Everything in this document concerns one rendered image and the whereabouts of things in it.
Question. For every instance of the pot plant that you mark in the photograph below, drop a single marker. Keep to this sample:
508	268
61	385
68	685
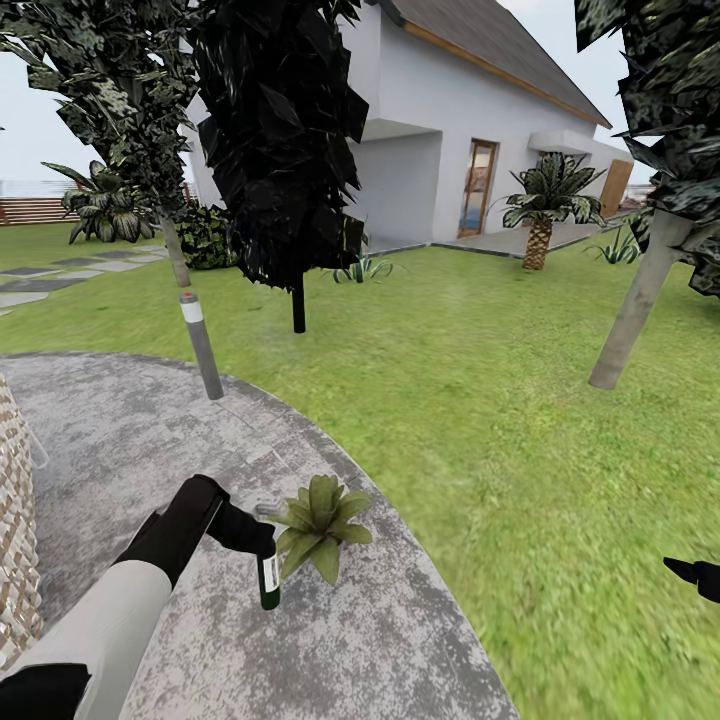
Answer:
316	528

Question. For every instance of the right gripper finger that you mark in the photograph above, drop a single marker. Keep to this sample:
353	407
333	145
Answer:
686	570

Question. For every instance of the tree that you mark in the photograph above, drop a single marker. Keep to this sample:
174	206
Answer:
673	90
124	104
273	75

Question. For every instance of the insectifuge atomizer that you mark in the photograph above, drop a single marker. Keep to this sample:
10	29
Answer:
269	580

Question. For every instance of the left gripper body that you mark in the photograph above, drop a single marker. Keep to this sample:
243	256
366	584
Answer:
249	535

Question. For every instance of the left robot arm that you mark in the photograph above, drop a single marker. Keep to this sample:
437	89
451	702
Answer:
83	668

